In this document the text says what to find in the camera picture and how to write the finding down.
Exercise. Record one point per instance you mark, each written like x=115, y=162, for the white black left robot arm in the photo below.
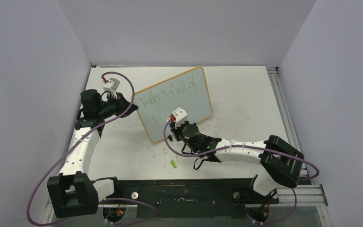
x=72, y=192

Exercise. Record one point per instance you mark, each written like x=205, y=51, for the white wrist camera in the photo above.
x=111, y=86
x=179, y=117

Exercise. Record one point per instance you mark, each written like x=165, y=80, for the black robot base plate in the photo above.
x=208, y=198

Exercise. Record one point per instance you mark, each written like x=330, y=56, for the green marker cap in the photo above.
x=173, y=163

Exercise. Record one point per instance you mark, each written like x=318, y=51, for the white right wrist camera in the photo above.
x=179, y=117

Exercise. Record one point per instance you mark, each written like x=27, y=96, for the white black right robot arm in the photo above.
x=281, y=161

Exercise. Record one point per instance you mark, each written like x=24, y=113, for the yellow framed whiteboard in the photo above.
x=187, y=90

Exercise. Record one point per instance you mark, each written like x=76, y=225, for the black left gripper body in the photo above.
x=110, y=108

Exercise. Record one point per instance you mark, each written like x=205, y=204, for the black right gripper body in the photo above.
x=178, y=133

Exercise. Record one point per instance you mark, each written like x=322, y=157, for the aluminium frame rail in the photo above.
x=283, y=108

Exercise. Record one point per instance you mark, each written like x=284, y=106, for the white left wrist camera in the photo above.
x=111, y=86

